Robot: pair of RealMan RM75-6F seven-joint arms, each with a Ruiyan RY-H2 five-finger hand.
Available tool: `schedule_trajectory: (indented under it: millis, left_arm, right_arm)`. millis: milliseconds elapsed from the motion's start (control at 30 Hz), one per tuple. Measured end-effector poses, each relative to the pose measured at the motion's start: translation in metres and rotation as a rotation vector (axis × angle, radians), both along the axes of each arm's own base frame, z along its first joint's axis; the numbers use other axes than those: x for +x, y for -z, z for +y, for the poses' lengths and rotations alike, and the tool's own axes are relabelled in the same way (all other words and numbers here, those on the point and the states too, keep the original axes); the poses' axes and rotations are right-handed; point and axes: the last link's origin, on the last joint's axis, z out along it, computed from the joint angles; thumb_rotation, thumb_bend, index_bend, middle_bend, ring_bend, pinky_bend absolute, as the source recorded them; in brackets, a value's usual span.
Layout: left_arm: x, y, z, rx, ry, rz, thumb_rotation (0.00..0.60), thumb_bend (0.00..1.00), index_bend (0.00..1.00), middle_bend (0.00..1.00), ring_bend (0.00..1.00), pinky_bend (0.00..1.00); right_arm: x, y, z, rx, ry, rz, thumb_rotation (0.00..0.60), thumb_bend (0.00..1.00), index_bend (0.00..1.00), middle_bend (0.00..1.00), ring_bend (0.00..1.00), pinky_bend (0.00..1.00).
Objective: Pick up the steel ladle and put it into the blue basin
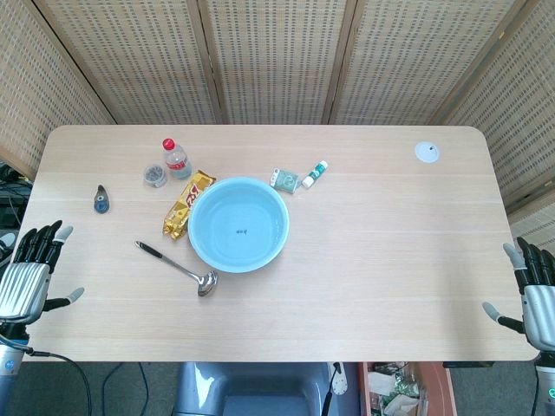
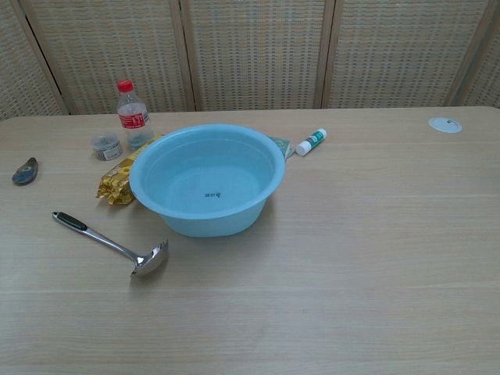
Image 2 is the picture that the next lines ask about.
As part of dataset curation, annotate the steel ladle black handle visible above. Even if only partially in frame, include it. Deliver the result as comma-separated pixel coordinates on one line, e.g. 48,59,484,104
52,211,170,279

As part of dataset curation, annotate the light blue bowl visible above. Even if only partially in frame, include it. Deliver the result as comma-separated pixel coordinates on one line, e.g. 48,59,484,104
129,123,288,238

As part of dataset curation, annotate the green paper packet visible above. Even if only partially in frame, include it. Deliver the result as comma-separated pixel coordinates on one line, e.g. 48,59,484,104
269,136,292,160

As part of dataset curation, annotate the white green glue stick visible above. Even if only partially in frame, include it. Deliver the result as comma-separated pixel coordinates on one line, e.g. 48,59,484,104
295,127,328,157

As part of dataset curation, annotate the gold foil packet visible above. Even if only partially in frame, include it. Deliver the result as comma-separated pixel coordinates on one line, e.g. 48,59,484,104
95,134,165,205

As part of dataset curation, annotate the clear bottle red cap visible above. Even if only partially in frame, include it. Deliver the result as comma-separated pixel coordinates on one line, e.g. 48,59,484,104
116,80,151,152

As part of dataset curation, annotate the woven rattan screen panel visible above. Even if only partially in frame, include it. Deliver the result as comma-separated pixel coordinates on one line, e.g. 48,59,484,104
459,0,500,109
0,0,70,120
178,0,338,113
22,0,195,116
321,0,496,110

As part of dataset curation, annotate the small clear jar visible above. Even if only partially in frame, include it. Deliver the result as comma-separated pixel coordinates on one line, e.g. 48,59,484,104
91,134,122,162

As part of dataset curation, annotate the blue correction tape dispenser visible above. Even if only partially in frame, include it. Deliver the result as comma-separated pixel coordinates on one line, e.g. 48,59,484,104
10,156,42,185

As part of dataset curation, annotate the white round cable grommet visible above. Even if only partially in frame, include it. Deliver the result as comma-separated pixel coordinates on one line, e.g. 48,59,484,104
427,116,464,135

